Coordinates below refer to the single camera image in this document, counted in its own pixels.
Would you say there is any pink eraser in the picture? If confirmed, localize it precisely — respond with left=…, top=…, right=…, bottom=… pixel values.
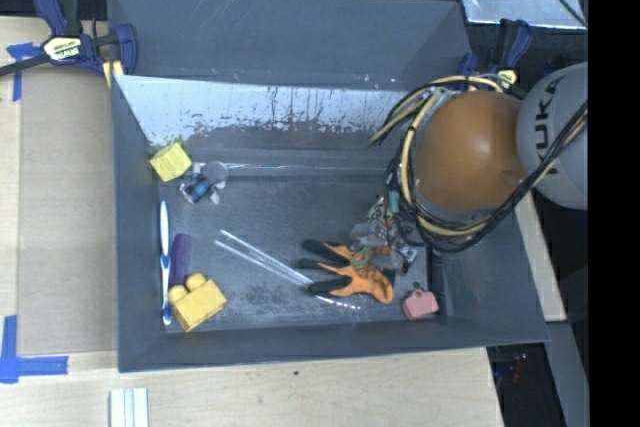
left=401, top=289, right=441, bottom=322

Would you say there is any small grey-headed toy figure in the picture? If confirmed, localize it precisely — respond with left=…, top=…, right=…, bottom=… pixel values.
left=179, top=160, right=230, bottom=206

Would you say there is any yellow toy building block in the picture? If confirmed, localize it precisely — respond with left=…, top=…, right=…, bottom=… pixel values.
left=166, top=272, right=228, bottom=333

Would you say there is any white and blue toothbrush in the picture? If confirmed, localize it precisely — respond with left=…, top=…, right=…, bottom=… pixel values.
left=158, top=200, right=174, bottom=327

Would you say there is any grey metal bin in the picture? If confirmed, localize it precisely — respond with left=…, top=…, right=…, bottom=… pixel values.
left=105, top=0, right=552, bottom=374

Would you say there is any yellow sponge cube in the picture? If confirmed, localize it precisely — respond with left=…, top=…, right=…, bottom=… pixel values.
left=149, top=142, right=193, bottom=183

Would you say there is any pale wood flat board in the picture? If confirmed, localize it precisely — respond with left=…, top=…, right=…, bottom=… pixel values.
left=16, top=68, right=122, bottom=357

